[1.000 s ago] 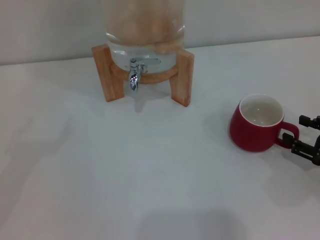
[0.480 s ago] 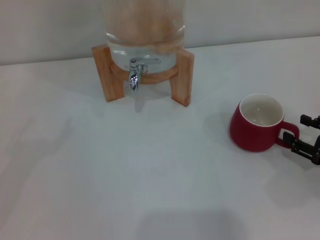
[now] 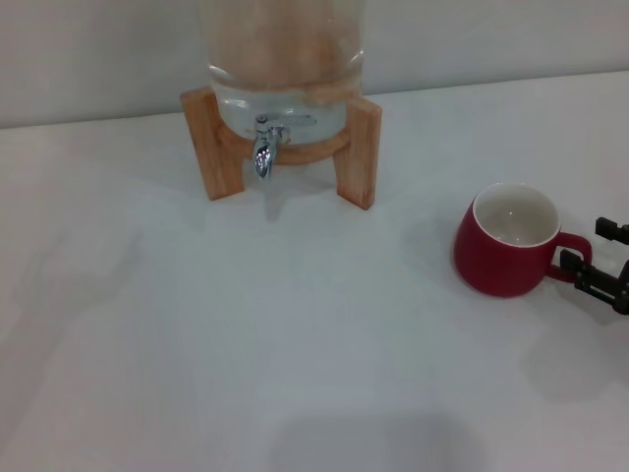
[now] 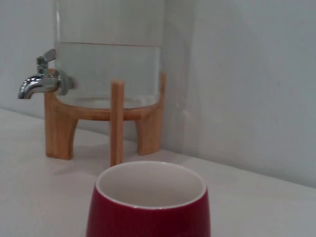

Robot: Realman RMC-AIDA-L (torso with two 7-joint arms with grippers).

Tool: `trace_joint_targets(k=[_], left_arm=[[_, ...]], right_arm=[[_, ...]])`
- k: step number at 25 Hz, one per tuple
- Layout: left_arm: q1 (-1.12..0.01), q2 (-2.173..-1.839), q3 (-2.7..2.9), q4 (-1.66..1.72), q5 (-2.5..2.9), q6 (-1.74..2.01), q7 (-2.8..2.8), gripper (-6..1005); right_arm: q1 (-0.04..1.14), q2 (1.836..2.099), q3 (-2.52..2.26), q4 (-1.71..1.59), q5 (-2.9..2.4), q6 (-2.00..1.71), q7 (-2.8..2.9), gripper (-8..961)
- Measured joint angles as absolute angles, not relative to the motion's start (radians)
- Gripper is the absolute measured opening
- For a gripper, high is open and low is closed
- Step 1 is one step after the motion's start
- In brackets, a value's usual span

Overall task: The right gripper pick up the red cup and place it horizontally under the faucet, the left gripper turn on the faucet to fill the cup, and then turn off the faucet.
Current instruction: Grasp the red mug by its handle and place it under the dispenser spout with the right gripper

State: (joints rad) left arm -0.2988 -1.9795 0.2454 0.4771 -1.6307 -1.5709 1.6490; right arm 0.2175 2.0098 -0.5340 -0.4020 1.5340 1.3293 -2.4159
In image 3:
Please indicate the chrome faucet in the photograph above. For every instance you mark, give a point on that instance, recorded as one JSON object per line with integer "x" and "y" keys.
{"x": 263, "y": 155}

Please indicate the glass water dispenser jar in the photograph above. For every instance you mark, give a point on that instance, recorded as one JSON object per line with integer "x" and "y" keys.
{"x": 280, "y": 59}

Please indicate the red ceramic cup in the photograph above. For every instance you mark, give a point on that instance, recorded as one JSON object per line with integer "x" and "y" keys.
{"x": 491, "y": 270}

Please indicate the wooden dispenser stand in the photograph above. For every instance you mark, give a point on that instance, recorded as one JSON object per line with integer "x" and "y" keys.
{"x": 361, "y": 157}

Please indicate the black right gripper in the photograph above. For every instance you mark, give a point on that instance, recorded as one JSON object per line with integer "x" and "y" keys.
{"x": 624, "y": 290}

